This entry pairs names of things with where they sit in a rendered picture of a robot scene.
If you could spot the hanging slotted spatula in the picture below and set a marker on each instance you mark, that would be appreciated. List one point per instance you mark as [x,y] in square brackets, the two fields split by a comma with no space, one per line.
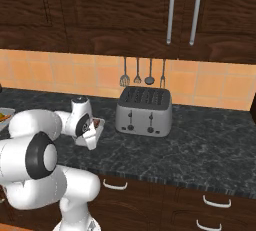
[124,80]

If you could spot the white vegetable container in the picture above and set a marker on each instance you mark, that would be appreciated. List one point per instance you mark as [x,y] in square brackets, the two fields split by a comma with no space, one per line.
[4,116]

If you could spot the silver four-slot toaster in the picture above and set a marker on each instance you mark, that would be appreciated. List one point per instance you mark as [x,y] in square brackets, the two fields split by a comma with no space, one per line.
[144,116]

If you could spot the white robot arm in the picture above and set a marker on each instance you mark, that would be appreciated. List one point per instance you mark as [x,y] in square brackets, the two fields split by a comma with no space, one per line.
[30,161]

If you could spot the hanging metal fork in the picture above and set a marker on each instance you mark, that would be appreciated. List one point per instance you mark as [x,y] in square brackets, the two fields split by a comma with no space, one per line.
[163,76]

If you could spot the white steak meat container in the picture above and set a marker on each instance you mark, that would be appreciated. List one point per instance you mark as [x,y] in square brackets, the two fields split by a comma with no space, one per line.
[99,123]

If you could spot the hanging small slotted turner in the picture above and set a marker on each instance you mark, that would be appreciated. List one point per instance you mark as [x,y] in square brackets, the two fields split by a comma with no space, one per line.
[137,79]

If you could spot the hanging dark ladle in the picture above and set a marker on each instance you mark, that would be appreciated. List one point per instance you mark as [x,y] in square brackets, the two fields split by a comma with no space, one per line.
[149,80]

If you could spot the dark wood cupboard door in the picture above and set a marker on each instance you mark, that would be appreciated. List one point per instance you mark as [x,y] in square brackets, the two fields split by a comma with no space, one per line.
[230,15]
[26,8]
[116,11]

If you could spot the dark wood drawer front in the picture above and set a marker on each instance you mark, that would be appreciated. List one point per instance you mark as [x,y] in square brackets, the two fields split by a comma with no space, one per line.
[133,205]
[183,223]
[186,200]

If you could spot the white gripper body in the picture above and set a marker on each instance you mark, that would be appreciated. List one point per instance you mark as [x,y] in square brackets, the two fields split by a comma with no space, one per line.
[88,139]

